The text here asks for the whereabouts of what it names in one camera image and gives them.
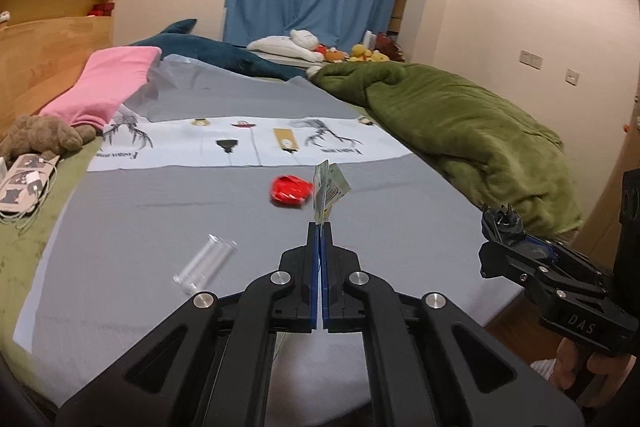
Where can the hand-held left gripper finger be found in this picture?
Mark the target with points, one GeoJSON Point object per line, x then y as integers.
{"type": "Point", "coordinates": [324, 267]}
{"type": "Point", "coordinates": [314, 257]}

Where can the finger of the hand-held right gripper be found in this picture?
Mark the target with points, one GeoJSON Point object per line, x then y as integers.
{"type": "Point", "coordinates": [515, 262]}
{"type": "Point", "coordinates": [575, 259]}

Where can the black wrapper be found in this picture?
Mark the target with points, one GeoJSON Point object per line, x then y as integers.
{"type": "Point", "coordinates": [500, 217]}

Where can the green printed snack packet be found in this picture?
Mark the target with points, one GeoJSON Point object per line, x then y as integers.
{"type": "Point", "coordinates": [327, 194]}

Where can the person's right hand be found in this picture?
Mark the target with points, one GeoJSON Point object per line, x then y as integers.
{"type": "Point", "coordinates": [567, 362]}

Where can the red wrapper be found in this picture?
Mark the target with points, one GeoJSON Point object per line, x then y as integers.
{"type": "Point", "coordinates": [289, 191]}

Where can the white bag with yellow print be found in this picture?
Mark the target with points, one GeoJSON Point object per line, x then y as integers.
{"type": "Point", "coordinates": [350, 154]}

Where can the clear plastic tube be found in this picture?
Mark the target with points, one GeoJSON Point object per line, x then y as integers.
{"type": "Point", "coordinates": [205, 263]}

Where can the small brown tag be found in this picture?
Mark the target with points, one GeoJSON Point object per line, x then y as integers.
{"type": "Point", "coordinates": [365, 121]}

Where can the green blanket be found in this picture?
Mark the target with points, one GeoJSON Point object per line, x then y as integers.
{"type": "Point", "coordinates": [460, 127]}

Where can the orange plush toy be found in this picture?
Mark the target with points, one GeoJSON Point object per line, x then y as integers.
{"type": "Point", "coordinates": [335, 55]}

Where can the yellow plush toy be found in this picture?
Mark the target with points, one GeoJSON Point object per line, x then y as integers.
{"type": "Point", "coordinates": [367, 54]}

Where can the white plush toy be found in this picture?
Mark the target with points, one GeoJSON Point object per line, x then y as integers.
{"type": "Point", "coordinates": [270, 46]}
{"type": "Point", "coordinates": [306, 39]}

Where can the red dinosaur plush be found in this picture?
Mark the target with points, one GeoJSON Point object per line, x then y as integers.
{"type": "Point", "coordinates": [392, 47]}

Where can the blue shark plush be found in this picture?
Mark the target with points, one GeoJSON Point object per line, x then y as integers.
{"type": "Point", "coordinates": [215, 52]}

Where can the clear plastic bag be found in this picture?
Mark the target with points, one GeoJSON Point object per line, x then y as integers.
{"type": "Point", "coordinates": [170, 77]}

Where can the wooden drawer cabinet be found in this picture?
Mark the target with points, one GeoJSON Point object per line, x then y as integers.
{"type": "Point", "coordinates": [399, 17]}

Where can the pink pillow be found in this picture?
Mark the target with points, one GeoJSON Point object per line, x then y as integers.
{"type": "Point", "coordinates": [105, 82]}

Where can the green bed sheet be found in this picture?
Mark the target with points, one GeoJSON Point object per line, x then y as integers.
{"type": "Point", "coordinates": [30, 267]}

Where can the white charger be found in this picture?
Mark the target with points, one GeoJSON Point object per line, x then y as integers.
{"type": "Point", "coordinates": [32, 178]}

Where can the brown plush toy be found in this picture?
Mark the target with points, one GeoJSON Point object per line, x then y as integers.
{"type": "Point", "coordinates": [40, 134]}

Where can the red box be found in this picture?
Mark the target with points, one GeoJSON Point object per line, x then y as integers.
{"type": "Point", "coordinates": [102, 9]}

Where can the wooden headboard shelf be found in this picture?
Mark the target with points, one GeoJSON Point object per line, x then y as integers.
{"type": "Point", "coordinates": [50, 52]}

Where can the small white figurine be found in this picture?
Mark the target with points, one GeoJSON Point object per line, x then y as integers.
{"type": "Point", "coordinates": [4, 17]}

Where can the single wall socket plate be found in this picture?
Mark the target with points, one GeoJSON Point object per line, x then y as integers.
{"type": "Point", "coordinates": [572, 77]}

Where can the double wall switch plate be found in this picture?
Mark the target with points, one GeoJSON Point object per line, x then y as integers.
{"type": "Point", "coordinates": [531, 59]}

